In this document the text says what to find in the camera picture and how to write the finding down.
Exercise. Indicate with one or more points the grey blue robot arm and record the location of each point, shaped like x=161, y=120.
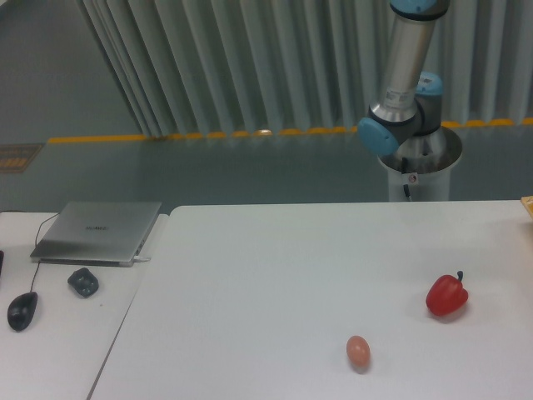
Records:
x=409, y=101

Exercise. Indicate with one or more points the red bell pepper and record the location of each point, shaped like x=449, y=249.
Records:
x=447, y=295

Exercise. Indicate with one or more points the wooden basket edge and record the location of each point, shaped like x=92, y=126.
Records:
x=527, y=202

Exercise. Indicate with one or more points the grey pleated curtain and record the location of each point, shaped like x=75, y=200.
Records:
x=204, y=68

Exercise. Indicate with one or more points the silver laptop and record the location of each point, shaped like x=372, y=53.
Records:
x=98, y=233

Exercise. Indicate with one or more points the brown egg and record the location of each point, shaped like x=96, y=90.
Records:
x=358, y=351

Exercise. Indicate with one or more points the small black plastic tray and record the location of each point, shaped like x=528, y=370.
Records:
x=83, y=282

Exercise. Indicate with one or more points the black computer mouse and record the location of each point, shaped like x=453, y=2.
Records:
x=21, y=311

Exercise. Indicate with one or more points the dark object at left edge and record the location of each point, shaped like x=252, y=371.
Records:
x=2, y=255

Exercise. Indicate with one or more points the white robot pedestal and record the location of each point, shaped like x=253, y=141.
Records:
x=420, y=170

